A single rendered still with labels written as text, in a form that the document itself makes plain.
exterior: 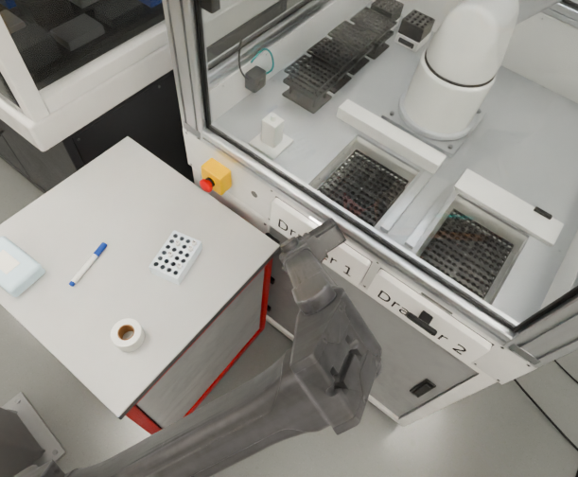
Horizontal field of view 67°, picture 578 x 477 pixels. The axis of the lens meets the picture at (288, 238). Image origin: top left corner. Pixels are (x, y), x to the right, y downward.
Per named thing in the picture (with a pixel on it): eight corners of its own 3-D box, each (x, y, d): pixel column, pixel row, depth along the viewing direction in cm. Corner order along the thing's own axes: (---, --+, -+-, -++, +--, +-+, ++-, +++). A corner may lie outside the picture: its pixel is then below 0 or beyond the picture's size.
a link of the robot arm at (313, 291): (289, 311, 42) (347, 397, 44) (338, 279, 42) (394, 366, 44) (272, 245, 85) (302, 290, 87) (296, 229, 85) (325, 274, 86)
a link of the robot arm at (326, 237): (279, 249, 81) (304, 286, 82) (332, 215, 80) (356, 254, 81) (279, 238, 92) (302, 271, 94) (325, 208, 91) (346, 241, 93)
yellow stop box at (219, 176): (219, 198, 119) (218, 181, 113) (201, 184, 121) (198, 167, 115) (232, 186, 122) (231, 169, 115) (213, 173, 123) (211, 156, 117)
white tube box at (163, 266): (179, 285, 113) (177, 279, 110) (150, 273, 114) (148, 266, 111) (202, 248, 120) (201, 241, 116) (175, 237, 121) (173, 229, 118)
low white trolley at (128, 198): (168, 452, 160) (117, 417, 96) (59, 347, 177) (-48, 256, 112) (268, 334, 187) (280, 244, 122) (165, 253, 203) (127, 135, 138)
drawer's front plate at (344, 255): (358, 286, 111) (368, 266, 102) (269, 224, 119) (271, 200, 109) (360, 281, 112) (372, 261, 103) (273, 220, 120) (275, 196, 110)
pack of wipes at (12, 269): (48, 273, 112) (41, 264, 108) (16, 300, 108) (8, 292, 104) (9, 241, 116) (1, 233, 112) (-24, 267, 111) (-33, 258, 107)
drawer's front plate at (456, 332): (467, 364, 103) (490, 350, 94) (365, 292, 111) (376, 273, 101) (471, 359, 104) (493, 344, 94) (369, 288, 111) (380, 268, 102)
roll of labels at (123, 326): (145, 348, 104) (142, 344, 101) (114, 354, 103) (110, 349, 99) (144, 321, 108) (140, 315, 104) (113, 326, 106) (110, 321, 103)
